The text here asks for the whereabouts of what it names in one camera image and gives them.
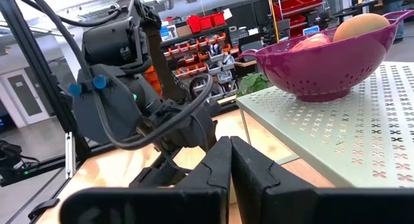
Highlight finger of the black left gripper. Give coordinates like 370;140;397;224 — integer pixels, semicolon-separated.
128;151;192;189

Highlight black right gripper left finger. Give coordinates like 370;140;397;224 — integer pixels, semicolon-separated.
60;136;233;224

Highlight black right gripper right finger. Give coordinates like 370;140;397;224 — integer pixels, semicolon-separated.
230;135;414;224

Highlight purple plastic colander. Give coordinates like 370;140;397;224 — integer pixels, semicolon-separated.
239;9;414;104

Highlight red-orange toy peach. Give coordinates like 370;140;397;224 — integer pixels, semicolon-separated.
289;32;332;52

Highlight brown toy kiwi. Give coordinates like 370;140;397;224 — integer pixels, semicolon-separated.
332;12;391;43

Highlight parts organizer rack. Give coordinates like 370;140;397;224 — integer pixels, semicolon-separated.
161;23;241;102

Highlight green plant in white pot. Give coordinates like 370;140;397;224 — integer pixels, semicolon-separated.
237;71;272;97

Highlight pale green perforated metal shelf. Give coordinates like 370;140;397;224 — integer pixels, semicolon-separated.
235;61;414;189

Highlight red storage bins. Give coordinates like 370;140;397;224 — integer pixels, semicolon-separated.
186;12;226;34

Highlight black device with green light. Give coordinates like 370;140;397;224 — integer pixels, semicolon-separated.
0;139;41;188

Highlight white door with window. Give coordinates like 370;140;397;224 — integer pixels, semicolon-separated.
0;68;49;128

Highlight rack with red bins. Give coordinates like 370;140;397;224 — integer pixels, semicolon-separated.
273;0;324;37

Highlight person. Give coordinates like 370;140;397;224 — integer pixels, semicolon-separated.
381;0;406;40

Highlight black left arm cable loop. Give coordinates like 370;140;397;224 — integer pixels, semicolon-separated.
9;0;215;151

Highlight white metal bracket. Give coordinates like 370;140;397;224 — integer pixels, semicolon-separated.
64;131;77;179

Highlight yellow hanging cable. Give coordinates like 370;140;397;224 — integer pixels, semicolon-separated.
267;0;280;43

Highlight black metal table frame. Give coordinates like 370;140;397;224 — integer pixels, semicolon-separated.
0;0;93;224

